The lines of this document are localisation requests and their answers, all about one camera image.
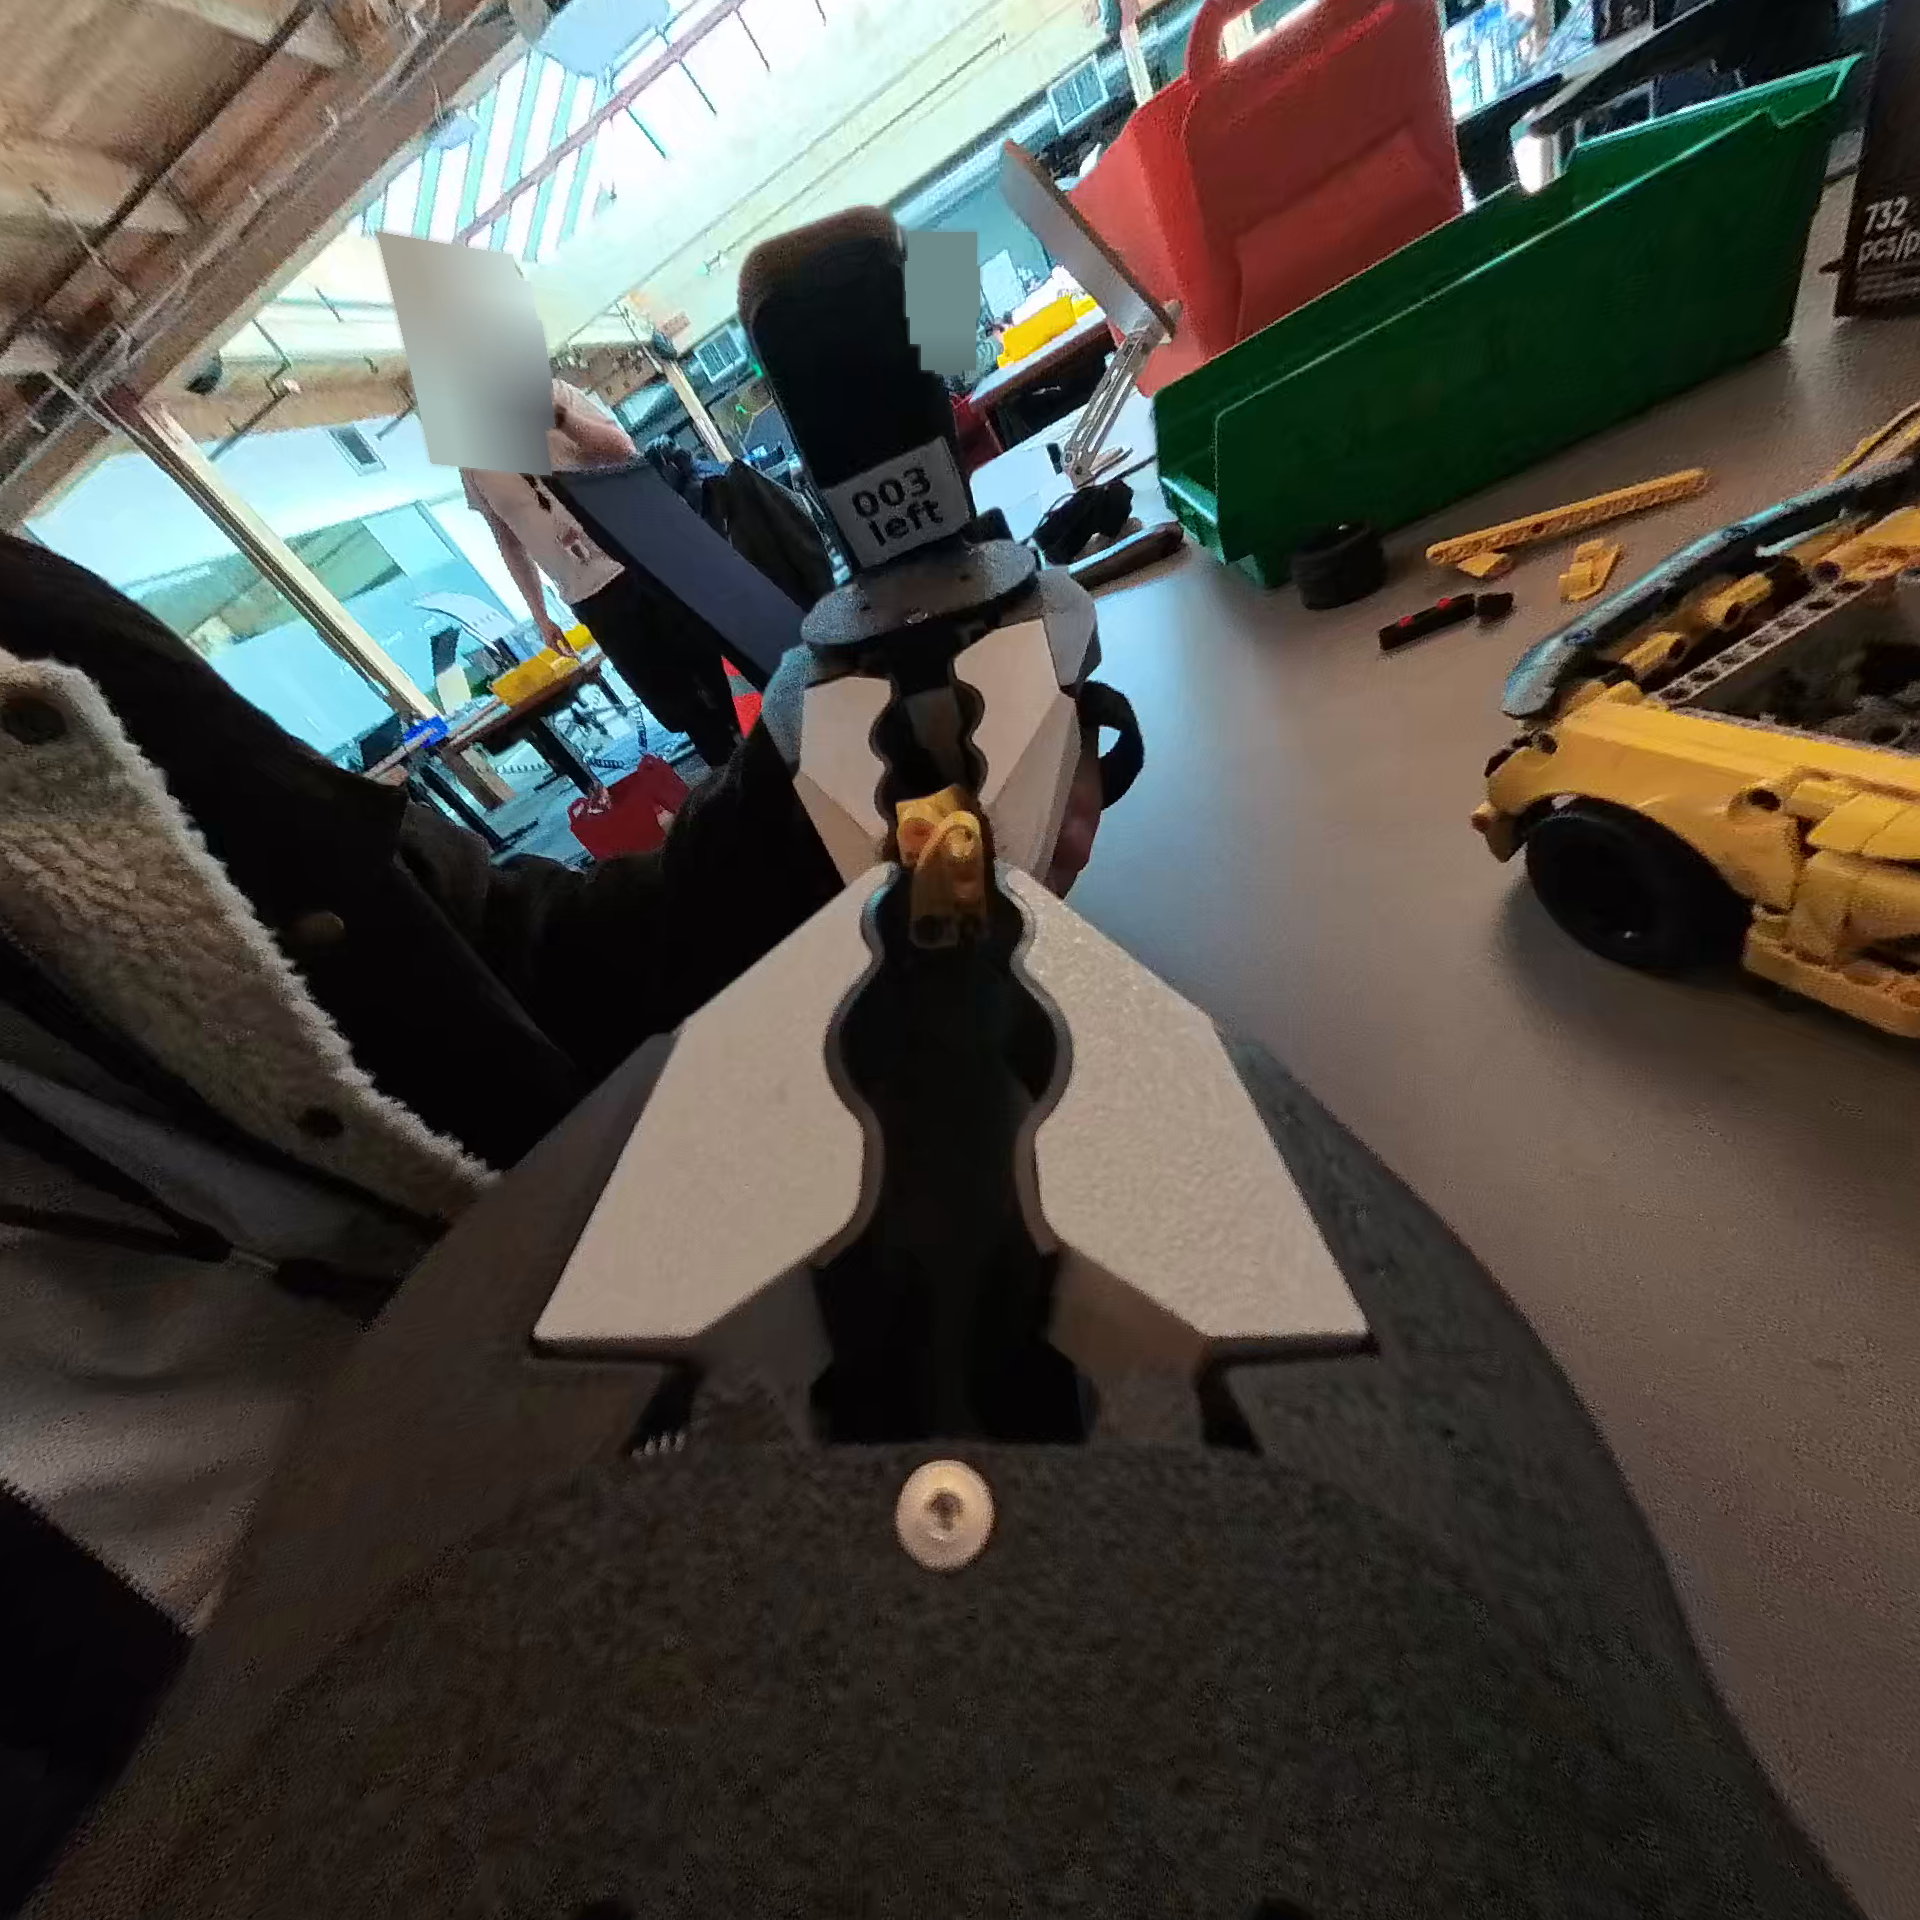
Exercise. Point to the long yellow brick beam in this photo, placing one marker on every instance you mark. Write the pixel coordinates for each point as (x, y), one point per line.
(1578, 519)

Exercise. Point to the green plastic bin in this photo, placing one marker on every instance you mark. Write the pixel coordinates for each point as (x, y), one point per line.
(1504, 329)

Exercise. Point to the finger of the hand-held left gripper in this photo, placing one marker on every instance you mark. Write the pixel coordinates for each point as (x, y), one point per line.
(1032, 734)
(833, 752)

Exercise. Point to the small yellow brick assembly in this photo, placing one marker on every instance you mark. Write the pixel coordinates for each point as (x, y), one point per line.
(942, 862)

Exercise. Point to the black and red brick piece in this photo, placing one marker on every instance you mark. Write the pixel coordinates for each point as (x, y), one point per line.
(1439, 619)

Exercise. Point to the yellow toy brick car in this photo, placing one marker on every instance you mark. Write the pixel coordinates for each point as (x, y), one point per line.
(1695, 780)

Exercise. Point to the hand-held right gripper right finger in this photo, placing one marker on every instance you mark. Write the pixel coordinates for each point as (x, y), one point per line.
(1186, 1186)

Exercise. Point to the dark flat board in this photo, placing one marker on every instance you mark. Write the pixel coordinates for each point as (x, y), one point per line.
(677, 557)

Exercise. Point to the red plastic bin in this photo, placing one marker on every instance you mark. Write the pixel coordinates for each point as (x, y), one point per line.
(1303, 178)

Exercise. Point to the person's left forearm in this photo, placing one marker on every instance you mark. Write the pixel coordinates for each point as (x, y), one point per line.
(648, 933)

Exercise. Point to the dark toy car box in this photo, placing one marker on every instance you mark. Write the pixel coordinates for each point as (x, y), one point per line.
(1885, 178)

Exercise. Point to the grey desk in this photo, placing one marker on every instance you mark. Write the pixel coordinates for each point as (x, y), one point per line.
(1422, 1126)

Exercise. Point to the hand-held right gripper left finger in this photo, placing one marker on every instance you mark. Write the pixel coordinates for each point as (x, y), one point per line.
(706, 1186)

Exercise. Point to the dark cylinder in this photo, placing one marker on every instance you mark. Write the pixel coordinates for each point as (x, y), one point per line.
(1131, 557)

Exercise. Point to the person's fleece-lined black jacket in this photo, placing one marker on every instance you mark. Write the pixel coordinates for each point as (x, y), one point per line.
(177, 902)

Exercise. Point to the person's left hand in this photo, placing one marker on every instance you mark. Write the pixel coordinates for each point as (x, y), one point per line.
(1079, 850)

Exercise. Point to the grey folding metal stand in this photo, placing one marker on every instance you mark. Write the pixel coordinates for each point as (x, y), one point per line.
(1079, 258)

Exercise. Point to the small yellow brick piece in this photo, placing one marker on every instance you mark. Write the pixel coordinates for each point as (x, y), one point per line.
(1590, 570)

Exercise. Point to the red container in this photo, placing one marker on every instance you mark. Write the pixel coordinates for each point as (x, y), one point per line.
(630, 812)

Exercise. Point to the black toy tyre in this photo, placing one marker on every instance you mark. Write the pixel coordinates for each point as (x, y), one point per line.
(1341, 570)

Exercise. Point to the black pouch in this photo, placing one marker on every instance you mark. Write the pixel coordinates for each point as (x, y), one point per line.
(1083, 523)

